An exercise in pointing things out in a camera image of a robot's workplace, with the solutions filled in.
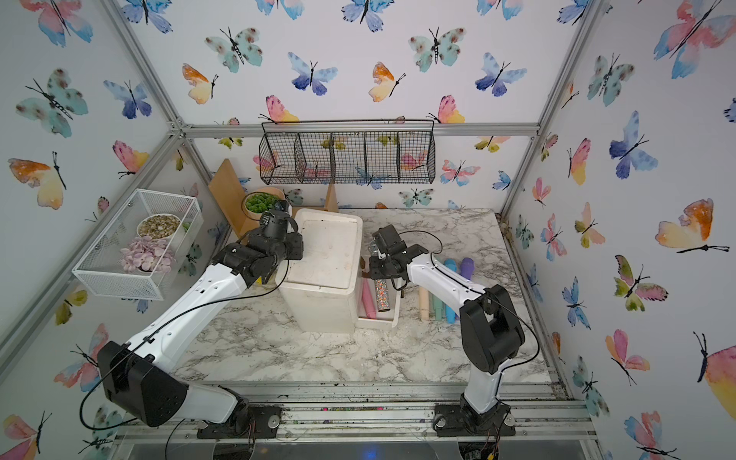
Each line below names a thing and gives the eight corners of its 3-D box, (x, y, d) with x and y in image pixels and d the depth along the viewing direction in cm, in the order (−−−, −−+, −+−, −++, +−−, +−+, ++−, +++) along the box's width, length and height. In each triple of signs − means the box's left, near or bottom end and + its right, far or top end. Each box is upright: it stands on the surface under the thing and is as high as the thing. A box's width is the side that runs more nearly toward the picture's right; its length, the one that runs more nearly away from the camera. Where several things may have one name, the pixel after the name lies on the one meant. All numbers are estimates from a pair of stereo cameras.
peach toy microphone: (419, 319, 94) (420, 315, 92) (419, 290, 101) (420, 286, 99) (428, 320, 94) (429, 316, 92) (427, 291, 101) (428, 287, 98)
